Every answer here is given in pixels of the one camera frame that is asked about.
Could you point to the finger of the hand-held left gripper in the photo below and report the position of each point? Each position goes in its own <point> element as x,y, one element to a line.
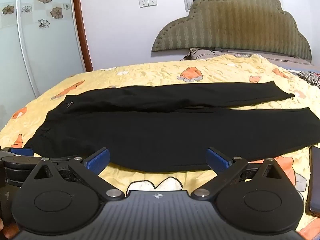
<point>22,151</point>

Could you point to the olive padded headboard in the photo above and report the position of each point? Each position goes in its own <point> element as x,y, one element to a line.
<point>232,25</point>

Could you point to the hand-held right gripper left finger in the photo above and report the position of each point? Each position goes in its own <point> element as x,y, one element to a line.
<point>97,160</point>

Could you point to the grey pillow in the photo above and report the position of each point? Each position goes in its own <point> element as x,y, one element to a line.
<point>250,55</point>

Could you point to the black smartphone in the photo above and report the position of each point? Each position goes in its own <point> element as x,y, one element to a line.
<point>315,180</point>

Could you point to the black pants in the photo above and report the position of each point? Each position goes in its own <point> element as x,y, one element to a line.
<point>160,130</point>

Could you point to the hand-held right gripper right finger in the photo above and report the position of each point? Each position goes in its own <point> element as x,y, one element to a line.
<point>218,160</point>

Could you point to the brown wooden door frame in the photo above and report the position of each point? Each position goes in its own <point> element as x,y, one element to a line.
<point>82,27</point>

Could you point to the flower printed wardrobe door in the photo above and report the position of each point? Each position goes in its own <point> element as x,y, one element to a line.
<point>37,35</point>

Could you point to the person's left hand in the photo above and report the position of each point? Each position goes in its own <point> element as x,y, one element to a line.
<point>5,230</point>

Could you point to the yellow carrot printed blanket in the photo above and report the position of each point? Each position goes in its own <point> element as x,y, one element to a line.
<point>225,72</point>

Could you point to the black white patterned cloth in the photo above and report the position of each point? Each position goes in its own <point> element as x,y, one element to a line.
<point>311,78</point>

